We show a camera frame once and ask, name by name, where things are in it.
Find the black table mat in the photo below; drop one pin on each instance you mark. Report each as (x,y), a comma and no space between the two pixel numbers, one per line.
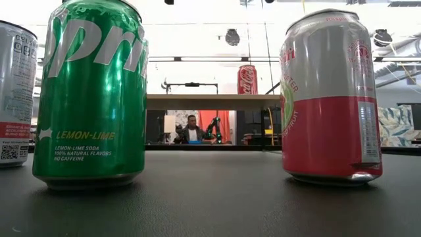
(210,204)

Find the white and pink seltzer can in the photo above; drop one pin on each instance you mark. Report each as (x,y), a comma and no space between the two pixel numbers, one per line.
(329,131)

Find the black background robot arm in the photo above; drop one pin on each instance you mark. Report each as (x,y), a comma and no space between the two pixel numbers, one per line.
(215,130)

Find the person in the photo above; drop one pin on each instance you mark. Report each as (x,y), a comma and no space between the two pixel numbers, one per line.
(191,133)

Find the black round ceiling fixture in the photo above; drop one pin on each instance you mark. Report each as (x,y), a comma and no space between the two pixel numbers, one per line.
(382,37)
(232,37)

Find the leaf patterned panel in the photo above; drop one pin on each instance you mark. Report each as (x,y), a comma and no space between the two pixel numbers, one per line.
(394,128)

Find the red Coca-Cola can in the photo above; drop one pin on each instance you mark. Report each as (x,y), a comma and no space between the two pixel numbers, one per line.
(247,80)

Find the orange red panel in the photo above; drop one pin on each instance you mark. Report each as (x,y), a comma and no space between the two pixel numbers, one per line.
(227,118)

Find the small blue box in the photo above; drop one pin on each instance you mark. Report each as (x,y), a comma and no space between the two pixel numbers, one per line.
(194,142)

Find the green Sprite can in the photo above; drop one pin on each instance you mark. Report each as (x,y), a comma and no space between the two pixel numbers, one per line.
(89,98)

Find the black aluminium table frame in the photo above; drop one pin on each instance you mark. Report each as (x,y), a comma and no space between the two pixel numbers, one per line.
(197,147)

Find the small white board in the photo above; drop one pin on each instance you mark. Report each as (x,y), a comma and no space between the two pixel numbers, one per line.
(170,124)

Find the wooden shelf with black legs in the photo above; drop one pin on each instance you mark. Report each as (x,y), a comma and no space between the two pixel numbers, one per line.
(197,102)

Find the slim white Celsius can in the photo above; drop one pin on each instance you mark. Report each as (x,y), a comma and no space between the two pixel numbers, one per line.
(16,98)

